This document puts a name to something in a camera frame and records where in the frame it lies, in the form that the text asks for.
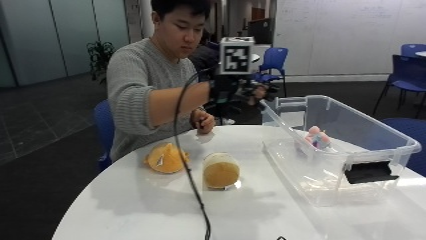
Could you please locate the white cube with black markers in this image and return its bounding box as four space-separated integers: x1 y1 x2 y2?
218 36 256 76

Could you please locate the clear plastic storage bin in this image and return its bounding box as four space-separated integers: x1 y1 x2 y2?
259 94 424 208

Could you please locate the black monitor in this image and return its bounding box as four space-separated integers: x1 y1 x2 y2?
247 17 275 45

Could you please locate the yellow and white cylinder plush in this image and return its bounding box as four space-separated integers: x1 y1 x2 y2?
202 151 243 191

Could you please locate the orange plush toy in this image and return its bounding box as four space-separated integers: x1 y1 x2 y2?
143 142 192 175

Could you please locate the black bin latch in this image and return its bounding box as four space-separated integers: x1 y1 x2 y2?
343 160 401 185

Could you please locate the grey bin latch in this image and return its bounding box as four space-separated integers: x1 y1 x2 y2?
275 96 309 114

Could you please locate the black cable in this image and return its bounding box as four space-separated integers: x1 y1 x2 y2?
174 66 220 240

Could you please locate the the person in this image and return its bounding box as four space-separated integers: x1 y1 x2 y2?
106 0 219 163

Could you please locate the green potted plant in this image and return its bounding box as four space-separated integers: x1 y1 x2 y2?
86 40 118 85

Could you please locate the pink soft toy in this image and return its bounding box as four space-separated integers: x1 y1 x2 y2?
303 125 333 151

